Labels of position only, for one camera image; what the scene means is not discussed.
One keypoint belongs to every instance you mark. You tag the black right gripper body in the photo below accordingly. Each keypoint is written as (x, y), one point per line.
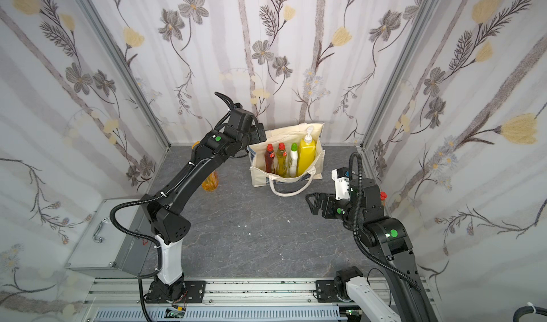
(325, 204)

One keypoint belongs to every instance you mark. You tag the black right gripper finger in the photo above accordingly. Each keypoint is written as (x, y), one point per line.
(316, 196)
(315, 203)

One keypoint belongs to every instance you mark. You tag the cream canvas starry-night shopping bag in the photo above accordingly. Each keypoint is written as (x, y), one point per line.
(288, 135)

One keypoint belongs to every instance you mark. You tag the yellow pump dish soap bottle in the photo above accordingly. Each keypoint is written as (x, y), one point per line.
(307, 151)

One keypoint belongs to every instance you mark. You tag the white green-capped soap bottle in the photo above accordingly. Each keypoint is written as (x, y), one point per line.
(293, 160)

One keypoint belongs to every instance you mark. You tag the green red-capped dish soap bottle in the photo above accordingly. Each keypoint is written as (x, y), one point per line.
(281, 155)

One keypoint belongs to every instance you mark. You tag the red dish soap bottle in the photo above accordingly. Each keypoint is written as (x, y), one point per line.
(269, 159)

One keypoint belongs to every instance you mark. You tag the orange dish soap bottle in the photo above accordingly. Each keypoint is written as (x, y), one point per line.
(212, 182)

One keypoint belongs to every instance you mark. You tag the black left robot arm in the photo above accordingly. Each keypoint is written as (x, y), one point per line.
(237, 130)

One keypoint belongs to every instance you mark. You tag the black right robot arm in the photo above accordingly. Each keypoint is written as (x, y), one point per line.
(383, 240)

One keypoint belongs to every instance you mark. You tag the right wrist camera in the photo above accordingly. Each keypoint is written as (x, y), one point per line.
(341, 183)

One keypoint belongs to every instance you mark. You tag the yellow-green red-capped bottle at wall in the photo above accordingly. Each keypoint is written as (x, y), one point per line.
(383, 196)

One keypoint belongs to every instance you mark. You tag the grey metal box with handle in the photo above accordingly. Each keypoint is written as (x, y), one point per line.
(105, 252)

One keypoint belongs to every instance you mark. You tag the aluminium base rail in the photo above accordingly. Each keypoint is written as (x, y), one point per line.
(292, 299)

